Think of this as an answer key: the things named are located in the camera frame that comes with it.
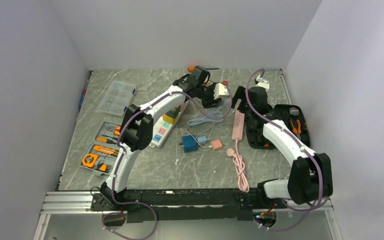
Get light blue charger plug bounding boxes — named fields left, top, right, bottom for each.
left=196, top=136, right=208, bottom=146

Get white power strip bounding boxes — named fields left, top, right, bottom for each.
left=149, top=101, right=189, bottom=148

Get long nose orange pliers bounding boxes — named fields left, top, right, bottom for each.
left=290, top=118, right=302, bottom=137

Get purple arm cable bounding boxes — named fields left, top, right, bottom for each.
left=244, top=68, right=330, bottom=232
left=101, top=84, right=234, bottom=240

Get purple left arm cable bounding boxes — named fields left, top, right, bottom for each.
left=101, top=84, right=234, bottom=240

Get small pink plug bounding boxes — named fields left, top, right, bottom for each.
left=210, top=139, right=223, bottom=151

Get yellow cube adapter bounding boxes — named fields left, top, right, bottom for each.
left=162, top=111, right=180, bottom=125

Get grey open tool case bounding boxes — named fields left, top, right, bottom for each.
left=79, top=121, right=121, bottom=176

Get clear plastic screw organizer box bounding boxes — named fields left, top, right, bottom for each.
left=97, top=80, right=137, bottom=116

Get pink power strip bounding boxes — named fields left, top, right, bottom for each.
left=231, top=110, right=245, bottom=141

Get orange black utility knife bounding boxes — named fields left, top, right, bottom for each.
left=93, top=145, right=119, bottom=156

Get pink cable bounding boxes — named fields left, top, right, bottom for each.
left=230, top=139, right=251, bottom=194

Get orange tape measure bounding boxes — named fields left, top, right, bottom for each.
left=81, top=153, right=99, bottom=169

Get orange handled combination pliers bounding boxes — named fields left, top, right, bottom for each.
left=105, top=125, right=121, bottom=137

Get light blue coiled cable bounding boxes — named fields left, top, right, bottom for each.
left=187, top=107, right=228, bottom=128

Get blue cube charger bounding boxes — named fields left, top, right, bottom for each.
left=181, top=135, right=198, bottom=153

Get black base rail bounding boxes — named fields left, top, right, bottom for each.
left=90, top=188, right=285, bottom=223

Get orange handled screwdriver in case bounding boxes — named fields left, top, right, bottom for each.
left=95, top=137, right=117, bottom=145

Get blue red pen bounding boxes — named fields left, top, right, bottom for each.
left=78, top=80, right=89, bottom=110

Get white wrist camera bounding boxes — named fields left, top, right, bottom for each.
left=213, top=82, right=230, bottom=100
left=254, top=74, right=270, bottom=90

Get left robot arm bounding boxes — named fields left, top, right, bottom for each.
left=100, top=65, right=216, bottom=210

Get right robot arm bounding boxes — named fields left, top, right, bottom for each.
left=232, top=86, right=333, bottom=208

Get black open tool case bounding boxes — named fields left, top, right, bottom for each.
left=244, top=103, right=311, bottom=151

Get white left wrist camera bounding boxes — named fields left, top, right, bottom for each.
left=213, top=82, right=230, bottom=100

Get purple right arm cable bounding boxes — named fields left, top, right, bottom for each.
left=244, top=68, right=330, bottom=232

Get pink round plug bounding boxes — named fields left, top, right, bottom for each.
left=226, top=148, right=236, bottom=157

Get orange screwdriver at back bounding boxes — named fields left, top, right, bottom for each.
left=187, top=66, right=219, bottom=73

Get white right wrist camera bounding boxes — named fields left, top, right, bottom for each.
left=254, top=74, right=270, bottom=90

